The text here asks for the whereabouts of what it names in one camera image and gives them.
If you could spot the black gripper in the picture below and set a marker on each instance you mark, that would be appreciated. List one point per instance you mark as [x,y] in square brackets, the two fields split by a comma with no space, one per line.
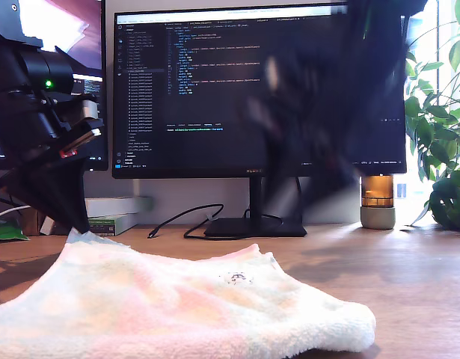
[35,123]

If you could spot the pastel checked tea towel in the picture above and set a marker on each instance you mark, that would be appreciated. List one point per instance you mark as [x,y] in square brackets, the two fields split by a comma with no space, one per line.
[158,306]

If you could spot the white box with teal edge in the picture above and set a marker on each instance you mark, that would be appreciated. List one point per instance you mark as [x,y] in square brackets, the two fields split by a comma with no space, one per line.
[46,226]

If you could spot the long white box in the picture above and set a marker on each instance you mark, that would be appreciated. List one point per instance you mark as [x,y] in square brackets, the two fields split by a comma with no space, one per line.
[117,205]

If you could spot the green and white box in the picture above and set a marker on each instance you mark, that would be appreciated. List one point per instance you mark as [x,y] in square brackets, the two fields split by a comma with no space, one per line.
[106,226]

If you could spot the brown cardboard box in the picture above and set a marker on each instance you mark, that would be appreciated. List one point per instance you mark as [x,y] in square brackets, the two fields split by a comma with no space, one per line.
[29,224]

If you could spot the green pouch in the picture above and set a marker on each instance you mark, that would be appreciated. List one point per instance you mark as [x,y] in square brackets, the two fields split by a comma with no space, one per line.
[5,232]

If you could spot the black monitor with purple terminal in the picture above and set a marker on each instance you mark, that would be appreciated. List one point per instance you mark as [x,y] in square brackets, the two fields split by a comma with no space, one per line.
[87,45]

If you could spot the black Huawei monitor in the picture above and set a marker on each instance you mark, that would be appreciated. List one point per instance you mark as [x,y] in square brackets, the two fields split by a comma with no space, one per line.
[214,112]

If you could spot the black monitor stand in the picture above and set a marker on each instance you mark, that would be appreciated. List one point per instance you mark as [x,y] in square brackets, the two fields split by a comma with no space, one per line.
[237,226]

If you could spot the amber bottle in green cup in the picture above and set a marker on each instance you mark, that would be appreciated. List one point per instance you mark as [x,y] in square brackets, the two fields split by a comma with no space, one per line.
[377,220]

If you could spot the small white blue-barred device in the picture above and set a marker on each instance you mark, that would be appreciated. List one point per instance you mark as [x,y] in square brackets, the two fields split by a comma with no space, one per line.
[401,190]

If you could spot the green leafy houseplant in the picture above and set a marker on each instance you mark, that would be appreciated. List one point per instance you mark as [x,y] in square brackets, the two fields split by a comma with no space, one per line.
[444,202]

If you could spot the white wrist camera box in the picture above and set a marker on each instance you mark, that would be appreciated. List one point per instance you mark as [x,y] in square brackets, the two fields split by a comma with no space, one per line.
[89,106]

